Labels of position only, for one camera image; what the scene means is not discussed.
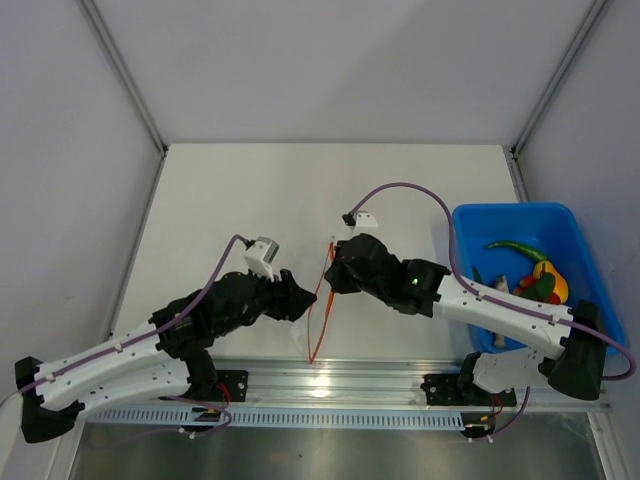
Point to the clear orange zip top bag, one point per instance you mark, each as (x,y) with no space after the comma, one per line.
(308,333)

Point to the blue plastic bin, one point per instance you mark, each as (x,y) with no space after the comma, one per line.
(548,227)

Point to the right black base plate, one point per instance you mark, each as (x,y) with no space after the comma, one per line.
(449,390)

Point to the green chili pepper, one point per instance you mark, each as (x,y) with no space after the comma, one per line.
(527,251)

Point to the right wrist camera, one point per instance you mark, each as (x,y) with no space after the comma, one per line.
(360,222)

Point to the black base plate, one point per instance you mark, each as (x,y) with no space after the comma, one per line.
(231,388)
(449,390)

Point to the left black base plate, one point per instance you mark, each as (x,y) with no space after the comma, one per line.
(231,388)

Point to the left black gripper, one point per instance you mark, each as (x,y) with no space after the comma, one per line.
(289,300)

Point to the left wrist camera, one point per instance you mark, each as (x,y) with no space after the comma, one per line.
(259,255)

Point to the white slotted cable duct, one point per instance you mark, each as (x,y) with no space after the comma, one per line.
(418,420)

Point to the left aluminium frame post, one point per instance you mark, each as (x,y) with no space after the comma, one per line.
(106,42)

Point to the red cherry tomato bunch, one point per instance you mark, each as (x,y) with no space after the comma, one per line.
(535,292)

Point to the aluminium frame post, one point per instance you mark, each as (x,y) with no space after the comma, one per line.
(569,58)
(106,42)

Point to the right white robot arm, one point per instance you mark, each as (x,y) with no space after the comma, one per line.
(556,351)

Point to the aluminium mounting rail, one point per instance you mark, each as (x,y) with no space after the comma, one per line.
(325,384)

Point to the grey toy fish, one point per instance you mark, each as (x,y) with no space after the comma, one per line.
(501,284)

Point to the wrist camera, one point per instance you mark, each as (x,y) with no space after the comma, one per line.
(360,222)
(259,255)

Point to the yellow bell pepper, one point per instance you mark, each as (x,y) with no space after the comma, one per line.
(562,287)

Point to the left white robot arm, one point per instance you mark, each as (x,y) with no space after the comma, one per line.
(166,356)

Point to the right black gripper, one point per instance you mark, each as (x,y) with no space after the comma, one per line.
(341,286)

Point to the right aluminium frame post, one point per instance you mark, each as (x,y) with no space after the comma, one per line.
(569,58)

